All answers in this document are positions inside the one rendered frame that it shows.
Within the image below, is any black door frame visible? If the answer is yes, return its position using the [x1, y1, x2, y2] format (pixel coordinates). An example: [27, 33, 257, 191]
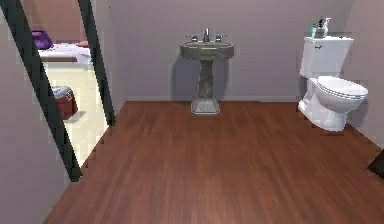
[0, 0, 117, 183]

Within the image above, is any white toilet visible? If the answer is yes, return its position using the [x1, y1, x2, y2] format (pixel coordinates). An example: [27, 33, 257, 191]
[297, 35, 369, 132]

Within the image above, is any bed with white sheet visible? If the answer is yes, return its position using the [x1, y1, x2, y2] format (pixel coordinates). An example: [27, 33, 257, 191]
[37, 40, 93, 65]

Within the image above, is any dark brown furniture corner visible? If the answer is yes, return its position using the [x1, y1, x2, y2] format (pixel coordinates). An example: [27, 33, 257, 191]
[367, 150, 384, 179]

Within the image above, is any silver sink faucet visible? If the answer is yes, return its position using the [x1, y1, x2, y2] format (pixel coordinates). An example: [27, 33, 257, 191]
[185, 27, 228, 43]

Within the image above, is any red box with grey lid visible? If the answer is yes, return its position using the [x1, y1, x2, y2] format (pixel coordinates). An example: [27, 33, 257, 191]
[51, 85, 79, 121]

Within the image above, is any clear soap dispenser bottle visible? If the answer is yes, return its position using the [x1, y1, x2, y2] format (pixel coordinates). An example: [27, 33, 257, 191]
[314, 17, 332, 39]

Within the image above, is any grey stone pedestal sink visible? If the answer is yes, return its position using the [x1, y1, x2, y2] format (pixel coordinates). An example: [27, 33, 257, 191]
[179, 39, 235, 116]

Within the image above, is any purple pillow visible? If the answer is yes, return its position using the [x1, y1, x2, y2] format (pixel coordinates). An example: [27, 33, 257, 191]
[31, 30, 54, 51]

